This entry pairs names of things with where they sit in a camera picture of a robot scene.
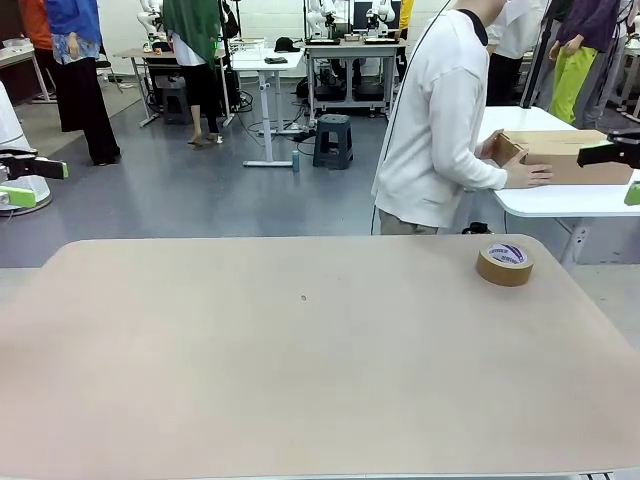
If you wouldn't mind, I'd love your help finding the brown cardboard box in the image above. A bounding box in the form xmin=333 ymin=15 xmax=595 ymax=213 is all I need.
xmin=492 ymin=128 xmax=635 ymax=187

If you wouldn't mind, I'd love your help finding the person's right forearm white sleeve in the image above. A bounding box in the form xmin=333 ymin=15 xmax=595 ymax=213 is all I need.
xmin=438 ymin=144 xmax=512 ymax=192

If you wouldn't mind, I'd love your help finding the person's right hand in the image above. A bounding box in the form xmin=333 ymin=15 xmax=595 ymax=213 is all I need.
xmin=507 ymin=160 xmax=555 ymax=190

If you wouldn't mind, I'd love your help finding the person's left hand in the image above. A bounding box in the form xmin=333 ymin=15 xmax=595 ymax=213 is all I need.
xmin=478 ymin=128 xmax=505 ymax=162

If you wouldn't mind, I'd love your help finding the person in grey trousers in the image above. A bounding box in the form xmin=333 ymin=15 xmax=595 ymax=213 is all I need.
xmin=582 ymin=0 xmax=632 ymax=132

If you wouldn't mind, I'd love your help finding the person in blue top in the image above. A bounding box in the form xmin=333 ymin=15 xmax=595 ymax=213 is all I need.
xmin=43 ymin=0 xmax=123 ymax=167

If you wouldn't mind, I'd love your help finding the white rounded-corner table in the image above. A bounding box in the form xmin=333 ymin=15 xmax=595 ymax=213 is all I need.
xmin=472 ymin=105 xmax=640 ymax=267

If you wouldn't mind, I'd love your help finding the person in lime trousers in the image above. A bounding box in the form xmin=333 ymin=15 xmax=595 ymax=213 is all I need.
xmin=547 ymin=0 xmax=623 ymax=127

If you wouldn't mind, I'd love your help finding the person in black trousers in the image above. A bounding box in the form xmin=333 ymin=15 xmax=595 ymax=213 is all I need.
xmin=485 ymin=0 xmax=544 ymax=107

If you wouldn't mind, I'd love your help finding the person in orange top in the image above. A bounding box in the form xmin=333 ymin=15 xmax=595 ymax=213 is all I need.
xmin=18 ymin=0 xmax=60 ymax=104

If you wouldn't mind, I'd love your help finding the brown packing tape roll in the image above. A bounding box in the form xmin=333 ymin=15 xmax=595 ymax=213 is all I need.
xmin=474 ymin=240 xmax=535 ymax=288

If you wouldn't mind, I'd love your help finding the dark square stool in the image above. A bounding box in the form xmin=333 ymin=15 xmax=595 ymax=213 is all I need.
xmin=160 ymin=85 xmax=192 ymax=126

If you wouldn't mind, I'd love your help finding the wooden top table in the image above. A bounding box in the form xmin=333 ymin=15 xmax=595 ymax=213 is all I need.
xmin=112 ymin=47 xmax=176 ymax=129

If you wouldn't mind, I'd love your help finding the person in white shirt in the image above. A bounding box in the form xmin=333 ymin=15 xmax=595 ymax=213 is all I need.
xmin=370 ymin=0 xmax=511 ymax=236

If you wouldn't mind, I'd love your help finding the person in green top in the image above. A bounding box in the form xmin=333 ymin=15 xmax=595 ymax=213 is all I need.
xmin=162 ymin=0 xmax=225 ymax=150

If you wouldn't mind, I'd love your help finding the white standing desk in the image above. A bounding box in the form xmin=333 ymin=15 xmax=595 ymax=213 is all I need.
xmin=230 ymin=48 xmax=307 ymax=169

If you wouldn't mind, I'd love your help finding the grey plastic stool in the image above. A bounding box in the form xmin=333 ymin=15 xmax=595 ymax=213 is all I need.
xmin=312 ymin=114 xmax=355 ymax=169

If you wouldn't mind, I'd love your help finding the black camera pole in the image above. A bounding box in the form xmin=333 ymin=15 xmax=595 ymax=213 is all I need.
xmin=518 ymin=0 xmax=564 ymax=110

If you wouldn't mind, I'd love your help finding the metal frame robot table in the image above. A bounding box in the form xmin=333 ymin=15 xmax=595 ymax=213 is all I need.
xmin=303 ymin=38 xmax=409 ymax=124

